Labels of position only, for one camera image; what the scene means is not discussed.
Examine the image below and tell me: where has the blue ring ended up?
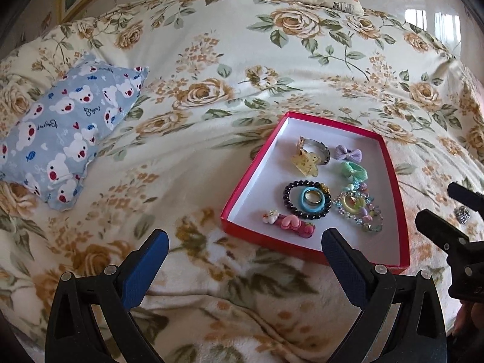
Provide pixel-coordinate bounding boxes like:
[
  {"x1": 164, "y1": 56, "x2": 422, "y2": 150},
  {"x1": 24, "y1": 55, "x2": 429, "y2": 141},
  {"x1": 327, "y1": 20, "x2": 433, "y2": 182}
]
[{"x1": 297, "y1": 187, "x2": 333, "y2": 214}]

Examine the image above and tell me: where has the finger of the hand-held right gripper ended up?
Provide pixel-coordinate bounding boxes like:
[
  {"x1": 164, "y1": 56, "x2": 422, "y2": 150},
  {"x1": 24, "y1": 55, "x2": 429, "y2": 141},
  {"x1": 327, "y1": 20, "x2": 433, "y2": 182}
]
[
  {"x1": 448, "y1": 182, "x2": 484, "y2": 207},
  {"x1": 414, "y1": 209, "x2": 470, "y2": 252}
]

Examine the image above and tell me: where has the pastel bead bracelet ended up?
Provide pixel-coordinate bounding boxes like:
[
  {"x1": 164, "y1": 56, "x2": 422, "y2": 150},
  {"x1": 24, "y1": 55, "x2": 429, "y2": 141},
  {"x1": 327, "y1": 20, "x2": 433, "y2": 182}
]
[{"x1": 341, "y1": 182, "x2": 379, "y2": 214}]

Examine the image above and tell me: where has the pink heart hair clip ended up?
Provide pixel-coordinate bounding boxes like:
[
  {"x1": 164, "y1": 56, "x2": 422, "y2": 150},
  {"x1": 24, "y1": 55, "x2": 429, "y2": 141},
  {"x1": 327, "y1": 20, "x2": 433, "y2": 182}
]
[{"x1": 262, "y1": 209, "x2": 316, "y2": 239}]

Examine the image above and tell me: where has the yellow bear claw clip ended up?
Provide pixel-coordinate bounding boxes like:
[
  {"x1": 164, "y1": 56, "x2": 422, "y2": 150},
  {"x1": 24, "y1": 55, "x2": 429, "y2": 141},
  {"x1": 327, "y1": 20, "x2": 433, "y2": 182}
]
[{"x1": 290, "y1": 149, "x2": 319, "y2": 178}]

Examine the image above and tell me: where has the red cardboard box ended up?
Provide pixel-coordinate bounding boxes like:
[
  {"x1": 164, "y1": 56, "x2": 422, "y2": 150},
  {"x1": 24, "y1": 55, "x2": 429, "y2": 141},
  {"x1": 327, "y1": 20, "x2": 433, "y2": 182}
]
[{"x1": 220, "y1": 111, "x2": 411, "y2": 276}]

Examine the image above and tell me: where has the floral blanket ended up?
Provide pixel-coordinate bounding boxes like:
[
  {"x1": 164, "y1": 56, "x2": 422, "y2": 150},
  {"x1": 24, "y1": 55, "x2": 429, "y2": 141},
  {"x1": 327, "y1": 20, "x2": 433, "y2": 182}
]
[{"x1": 0, "y1": 0, "x2": 484, "y2": 363}]

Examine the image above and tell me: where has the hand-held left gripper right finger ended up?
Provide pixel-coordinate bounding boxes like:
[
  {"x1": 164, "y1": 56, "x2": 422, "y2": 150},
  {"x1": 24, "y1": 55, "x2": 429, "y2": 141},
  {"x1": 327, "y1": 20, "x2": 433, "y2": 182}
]
[{"x1": 321, "y1": 228, "x2": 449, "y2": 363}]

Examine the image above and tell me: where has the blue bear print pillow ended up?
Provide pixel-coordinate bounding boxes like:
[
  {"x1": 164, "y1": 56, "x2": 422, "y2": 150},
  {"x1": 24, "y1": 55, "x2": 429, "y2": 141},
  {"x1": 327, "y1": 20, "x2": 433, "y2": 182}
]
[{"x1": 0, "y1": 53, "x2": 149, "y2": 213}]

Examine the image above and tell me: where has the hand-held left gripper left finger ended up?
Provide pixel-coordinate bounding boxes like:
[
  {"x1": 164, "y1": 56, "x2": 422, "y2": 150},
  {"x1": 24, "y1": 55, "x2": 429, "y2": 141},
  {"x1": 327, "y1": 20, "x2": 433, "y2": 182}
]
[{"x1": 45, "y1": 229, "x2": 170, "y2": 363}]

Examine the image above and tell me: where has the clear crystal bead bracelet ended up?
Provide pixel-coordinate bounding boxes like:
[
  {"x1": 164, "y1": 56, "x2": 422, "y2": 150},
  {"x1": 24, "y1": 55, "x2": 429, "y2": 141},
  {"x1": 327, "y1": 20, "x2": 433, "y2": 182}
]
[{"x1": 332, "y1": 193, "x2": 385, "y2": 235}]

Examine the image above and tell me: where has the green bow hair tie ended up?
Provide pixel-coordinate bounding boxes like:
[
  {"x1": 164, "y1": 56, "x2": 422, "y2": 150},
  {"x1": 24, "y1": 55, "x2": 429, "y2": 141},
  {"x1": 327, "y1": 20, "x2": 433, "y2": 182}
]
[{"x1": 339, "y1": 161, "x2": 370, "y2": 182}]

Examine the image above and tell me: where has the black bead bracelet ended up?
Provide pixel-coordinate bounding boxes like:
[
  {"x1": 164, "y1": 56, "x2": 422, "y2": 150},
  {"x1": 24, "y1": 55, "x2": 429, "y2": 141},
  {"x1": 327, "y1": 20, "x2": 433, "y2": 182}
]
[{"x1": 282, "y1": 181, "x2": 334, "y2": 221}]

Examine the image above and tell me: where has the purple bow hair tie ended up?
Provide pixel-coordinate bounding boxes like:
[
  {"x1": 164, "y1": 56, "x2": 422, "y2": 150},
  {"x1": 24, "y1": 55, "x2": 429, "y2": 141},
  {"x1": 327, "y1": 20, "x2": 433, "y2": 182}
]
[{"x1": 334, "y1": 144, "x2": 363, "y2": 164}]

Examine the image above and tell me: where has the yellow purple ring hair tie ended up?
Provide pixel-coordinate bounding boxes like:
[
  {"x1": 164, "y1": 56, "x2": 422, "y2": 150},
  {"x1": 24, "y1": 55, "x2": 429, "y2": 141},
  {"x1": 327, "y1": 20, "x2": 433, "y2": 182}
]
[{"x1": 341, "y1": 193, "x2": 368, "y2": 213}]

